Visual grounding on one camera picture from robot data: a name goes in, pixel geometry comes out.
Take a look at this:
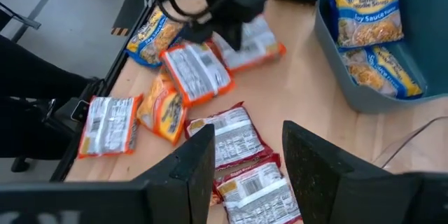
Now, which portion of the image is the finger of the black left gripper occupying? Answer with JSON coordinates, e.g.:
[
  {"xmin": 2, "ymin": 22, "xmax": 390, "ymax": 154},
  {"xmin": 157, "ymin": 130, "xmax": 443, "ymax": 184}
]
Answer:
[
  {"xmin": 181, "ymin": 22, "xmax": 214, "ymax": 43},
  {"xmin": 225, "ymin": 20, "xmax": 246, "ymax": 52}
]

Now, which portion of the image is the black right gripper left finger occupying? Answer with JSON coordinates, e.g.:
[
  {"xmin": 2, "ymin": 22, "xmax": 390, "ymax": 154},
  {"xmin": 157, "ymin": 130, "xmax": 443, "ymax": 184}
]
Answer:
[{"xmin": 0, "ymin": 124, "xmax": 216, "ymax": 224}]

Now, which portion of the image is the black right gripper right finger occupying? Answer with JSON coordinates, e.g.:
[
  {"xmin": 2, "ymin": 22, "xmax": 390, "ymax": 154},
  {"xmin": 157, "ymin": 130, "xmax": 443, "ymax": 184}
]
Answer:
[{"xmin": 282, "ymin": 120, "xmax": 448, "ymax": 224}]

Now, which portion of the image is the orange ramen packet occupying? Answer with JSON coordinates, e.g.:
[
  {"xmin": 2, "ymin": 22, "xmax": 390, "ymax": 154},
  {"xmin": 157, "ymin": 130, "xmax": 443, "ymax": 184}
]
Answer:
[
  {"xmin": 160, "ymin": 41, "xmax": 236, "ymax": 108},
  {"xmin": 77, "ymin": 94, "xmax": 144, "ymax": 159},
  {"xmin": 211, "ymin": 15, "xmax": 287, "ymax": 74},
  {"xmin": 136, "ymin": 73, "xmax": 189, "ymax": 146}
]

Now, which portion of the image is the blue soy sauce ramen packet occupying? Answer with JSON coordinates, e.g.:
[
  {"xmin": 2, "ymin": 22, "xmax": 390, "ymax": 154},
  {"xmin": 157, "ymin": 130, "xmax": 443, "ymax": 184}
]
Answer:
[
  {"xmin": 125, "ymin": 6, "xmax": 185, "ymax": 68},
  {"xmin": 341, "ymin": 45, "xmax": 424, "ymax": 99},
  {"xmin": 328, "ymin": 0, "xmax": 405, "ymax": 50}
]

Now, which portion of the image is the black hazard-striped floor mat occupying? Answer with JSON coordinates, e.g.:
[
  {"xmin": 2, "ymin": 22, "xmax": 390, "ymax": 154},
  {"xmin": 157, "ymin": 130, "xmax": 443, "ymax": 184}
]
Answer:
[{"xmin": 111, "ymin": 0, "xmax": 146, "ymax": 38}]

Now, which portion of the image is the clear plastic bin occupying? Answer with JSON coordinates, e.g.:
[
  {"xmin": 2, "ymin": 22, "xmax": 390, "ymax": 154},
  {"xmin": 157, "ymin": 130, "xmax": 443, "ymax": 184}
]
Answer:
[{"xmin": 371, "ymin": 115, "xmax": 448, "ymax": 169}]

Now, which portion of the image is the blue-grey plastic bin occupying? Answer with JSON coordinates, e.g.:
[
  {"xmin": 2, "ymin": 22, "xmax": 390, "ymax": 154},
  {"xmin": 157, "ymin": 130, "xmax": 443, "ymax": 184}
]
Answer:
[{"xmin": 314, "ymin": 0, "xmax": 448, "ymax": 115}]

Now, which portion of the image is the grey metal desk leg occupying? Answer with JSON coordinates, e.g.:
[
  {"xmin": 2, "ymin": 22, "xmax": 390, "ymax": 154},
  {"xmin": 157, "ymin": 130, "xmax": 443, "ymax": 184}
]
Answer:
[{"xmin": 10, "ymin": 0, "xmax": 69, "ymax": 43}]

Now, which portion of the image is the person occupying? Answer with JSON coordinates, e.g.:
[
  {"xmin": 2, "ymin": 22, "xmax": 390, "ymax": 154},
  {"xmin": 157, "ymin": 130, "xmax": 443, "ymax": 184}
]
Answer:
[{"xmin": 0, "ymin": 34, "xmax": 104, "ymax": 160}]

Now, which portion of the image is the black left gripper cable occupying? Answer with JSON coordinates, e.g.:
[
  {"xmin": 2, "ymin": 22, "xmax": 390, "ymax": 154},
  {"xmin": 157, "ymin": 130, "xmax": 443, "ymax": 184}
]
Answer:
[{"xmin": 153, "ymin": 0, "xmax": 248, "ymax": 25}]

